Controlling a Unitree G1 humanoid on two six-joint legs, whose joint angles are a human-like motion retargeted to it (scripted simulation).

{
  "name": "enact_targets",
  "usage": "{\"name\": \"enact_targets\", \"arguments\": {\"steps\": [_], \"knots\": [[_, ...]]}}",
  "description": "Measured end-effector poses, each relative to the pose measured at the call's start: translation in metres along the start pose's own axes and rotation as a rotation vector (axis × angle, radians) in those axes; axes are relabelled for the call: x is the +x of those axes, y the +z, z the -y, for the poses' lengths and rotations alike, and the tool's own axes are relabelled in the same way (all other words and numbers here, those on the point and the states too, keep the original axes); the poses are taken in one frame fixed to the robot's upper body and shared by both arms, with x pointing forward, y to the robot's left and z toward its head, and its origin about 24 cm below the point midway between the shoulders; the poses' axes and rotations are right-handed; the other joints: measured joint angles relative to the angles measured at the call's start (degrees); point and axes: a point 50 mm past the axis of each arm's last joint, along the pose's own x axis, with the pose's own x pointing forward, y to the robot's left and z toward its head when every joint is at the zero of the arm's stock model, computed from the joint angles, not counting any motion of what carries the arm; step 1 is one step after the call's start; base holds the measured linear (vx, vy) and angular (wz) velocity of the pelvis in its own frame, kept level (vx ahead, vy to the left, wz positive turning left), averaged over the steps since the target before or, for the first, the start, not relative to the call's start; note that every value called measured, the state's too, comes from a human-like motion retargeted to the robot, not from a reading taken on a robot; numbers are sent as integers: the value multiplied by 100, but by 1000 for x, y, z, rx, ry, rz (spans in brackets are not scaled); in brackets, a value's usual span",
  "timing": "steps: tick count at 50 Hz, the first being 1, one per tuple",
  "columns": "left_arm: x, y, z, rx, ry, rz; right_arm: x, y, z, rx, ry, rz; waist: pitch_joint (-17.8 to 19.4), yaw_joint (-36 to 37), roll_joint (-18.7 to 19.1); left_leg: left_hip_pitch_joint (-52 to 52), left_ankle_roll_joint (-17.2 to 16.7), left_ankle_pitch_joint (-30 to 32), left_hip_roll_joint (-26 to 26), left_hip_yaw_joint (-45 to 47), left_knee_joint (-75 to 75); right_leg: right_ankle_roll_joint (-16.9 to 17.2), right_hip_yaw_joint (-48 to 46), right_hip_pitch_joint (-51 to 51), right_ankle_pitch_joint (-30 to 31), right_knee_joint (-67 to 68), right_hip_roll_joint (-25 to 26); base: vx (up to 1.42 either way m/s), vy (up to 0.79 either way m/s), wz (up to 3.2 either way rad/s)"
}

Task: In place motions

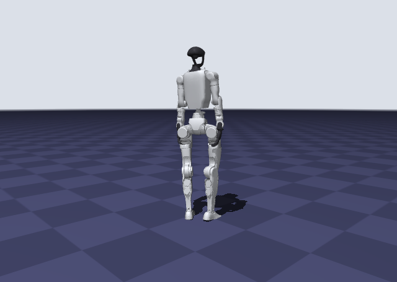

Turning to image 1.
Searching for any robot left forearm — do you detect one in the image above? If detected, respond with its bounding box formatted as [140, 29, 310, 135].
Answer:
[176, 103, 185, 127]

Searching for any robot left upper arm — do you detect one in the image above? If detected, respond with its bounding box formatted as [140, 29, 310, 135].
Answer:
[176, 75, 187, 107]

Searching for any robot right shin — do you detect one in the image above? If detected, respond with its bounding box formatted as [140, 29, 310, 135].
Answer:
[205, 167, 218, 214]

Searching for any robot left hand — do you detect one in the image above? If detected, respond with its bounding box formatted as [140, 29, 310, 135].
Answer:
[177, 123, 182, 144]

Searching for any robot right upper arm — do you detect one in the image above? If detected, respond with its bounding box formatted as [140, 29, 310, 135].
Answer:
[205, 71, 220, 105]

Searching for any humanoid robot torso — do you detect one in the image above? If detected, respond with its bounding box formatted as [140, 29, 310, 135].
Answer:
[183, 68, 211, 135]

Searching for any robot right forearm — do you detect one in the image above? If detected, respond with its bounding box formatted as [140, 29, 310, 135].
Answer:
[214, 96, 224, 128]

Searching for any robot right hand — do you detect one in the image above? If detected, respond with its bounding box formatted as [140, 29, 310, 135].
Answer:
[211, 122, 223, 147]

